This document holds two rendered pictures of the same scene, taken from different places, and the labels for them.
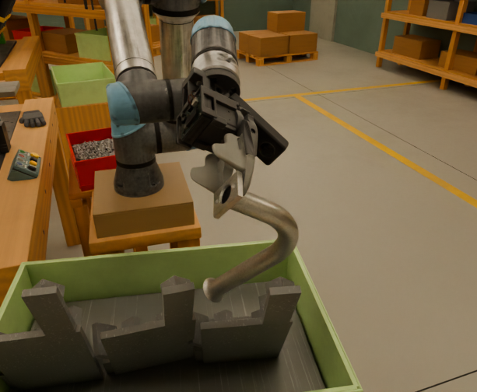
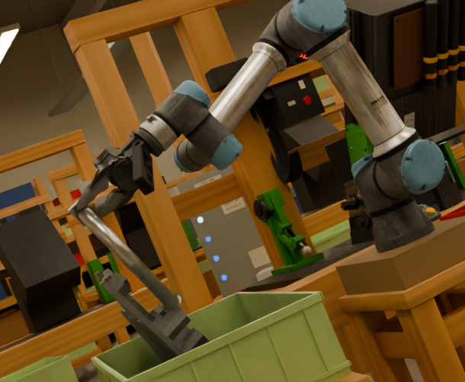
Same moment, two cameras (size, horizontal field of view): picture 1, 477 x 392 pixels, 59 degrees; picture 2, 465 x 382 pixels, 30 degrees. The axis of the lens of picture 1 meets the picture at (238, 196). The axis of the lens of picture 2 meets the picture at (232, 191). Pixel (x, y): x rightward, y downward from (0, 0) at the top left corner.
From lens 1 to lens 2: 1.91 m
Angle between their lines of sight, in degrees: 84
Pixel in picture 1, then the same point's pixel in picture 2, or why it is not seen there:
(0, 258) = not seen: hidden behind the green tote
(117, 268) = (262, 306)
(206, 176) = (102, 202)
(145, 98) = (180, 151)
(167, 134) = (380, 174)
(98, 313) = not seen: hidden behind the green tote
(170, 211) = (381, 269)
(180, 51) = (337, 84)
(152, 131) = (371, 172)
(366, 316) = not seen: outside the picture
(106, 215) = (342, 267)
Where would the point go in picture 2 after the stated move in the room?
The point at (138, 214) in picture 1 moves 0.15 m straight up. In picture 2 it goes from (361, 270) to (337, 212)
